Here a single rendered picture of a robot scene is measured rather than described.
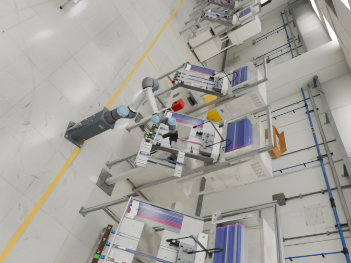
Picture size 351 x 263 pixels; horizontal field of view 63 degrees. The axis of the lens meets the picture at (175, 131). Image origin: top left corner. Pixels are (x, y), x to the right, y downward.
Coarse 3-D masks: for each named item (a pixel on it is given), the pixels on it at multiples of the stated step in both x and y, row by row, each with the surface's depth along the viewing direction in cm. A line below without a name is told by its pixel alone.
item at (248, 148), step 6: (168, 108) 380; (270, 108) 344; (252, 114) 342; (270, 114) 330; (228, 120) 361; (234, 120) 350; (240, 120) 350; (252, 120) 347; (270, 120) 320; (126, 126) 412; (270, 126) 312; (270, 132) 305; (270, 138) 299; (270, 144) 291; (150, 150) 324; (234, 150) 304; (240, 150) 301; (246, 150) 299; (252, 150) 297; (174, 156) 371; (228, 156) 309; (234, 156) 307; (252, 156) 302; (258, 156) 301; (108, 162) 357; (132, 162) 347; (234, 162) 313
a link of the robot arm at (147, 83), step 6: (144, 78) 281; (150, 78) 281; (144, 84) 276; (150, 84) 277; (144, 90) 276; (150, 90) 276; (150, 96) 274; (150, 102) 273; (150, 108) 272; (156, 108) 272; (156, 114) 270; (156, 120) 267; (162, 120) 275
